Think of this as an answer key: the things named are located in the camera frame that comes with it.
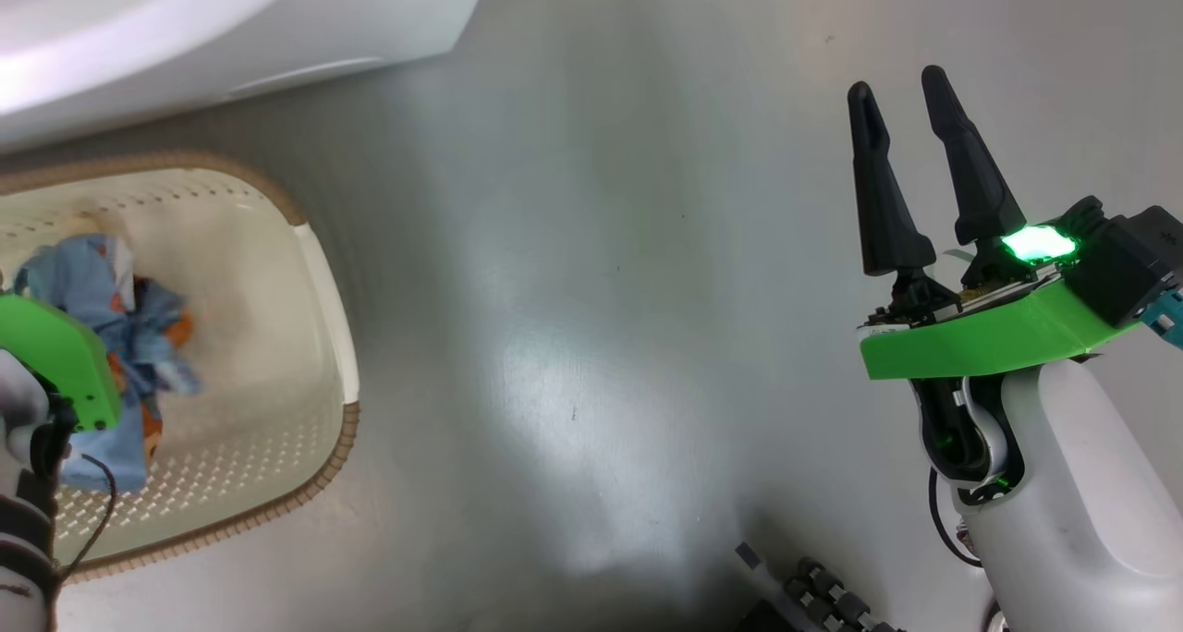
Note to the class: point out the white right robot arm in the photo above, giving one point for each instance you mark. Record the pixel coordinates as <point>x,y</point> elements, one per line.
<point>1081,503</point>

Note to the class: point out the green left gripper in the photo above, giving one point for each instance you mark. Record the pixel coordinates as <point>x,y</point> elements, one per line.
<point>65,355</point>

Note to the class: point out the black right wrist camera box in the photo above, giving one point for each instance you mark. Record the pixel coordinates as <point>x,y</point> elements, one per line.
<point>1123,262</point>

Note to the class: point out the white washing machine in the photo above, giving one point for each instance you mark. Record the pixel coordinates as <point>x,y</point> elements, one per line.
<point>185,31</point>

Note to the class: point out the black robot base rollers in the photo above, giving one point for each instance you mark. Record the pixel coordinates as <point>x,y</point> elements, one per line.
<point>823,595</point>

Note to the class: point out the cream perforated laundry basket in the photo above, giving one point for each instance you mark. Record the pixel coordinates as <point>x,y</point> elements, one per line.
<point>268,336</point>

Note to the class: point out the blue patterned clothes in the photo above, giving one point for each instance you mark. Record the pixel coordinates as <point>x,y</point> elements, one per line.
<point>83,276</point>

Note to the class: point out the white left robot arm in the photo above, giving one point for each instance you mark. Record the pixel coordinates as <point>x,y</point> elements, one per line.
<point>17,410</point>

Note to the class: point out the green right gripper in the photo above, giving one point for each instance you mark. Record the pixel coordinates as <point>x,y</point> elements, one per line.
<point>989,341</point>

